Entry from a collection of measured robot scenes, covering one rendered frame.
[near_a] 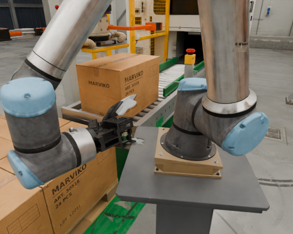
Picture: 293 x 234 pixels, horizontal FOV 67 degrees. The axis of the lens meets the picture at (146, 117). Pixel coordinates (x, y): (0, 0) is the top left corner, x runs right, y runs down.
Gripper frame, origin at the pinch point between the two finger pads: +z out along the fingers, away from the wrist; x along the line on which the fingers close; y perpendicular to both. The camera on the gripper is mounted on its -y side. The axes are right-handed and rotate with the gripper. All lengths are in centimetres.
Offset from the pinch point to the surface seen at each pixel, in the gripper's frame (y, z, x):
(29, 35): -71, 0, 37
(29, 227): -56, -30, -50
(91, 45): -69, 33, 29
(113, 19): -322, 258, 95
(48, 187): -57, -16, -36
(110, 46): -69, 47, 27
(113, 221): -66, 19, -87
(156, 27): -54, 75, 35
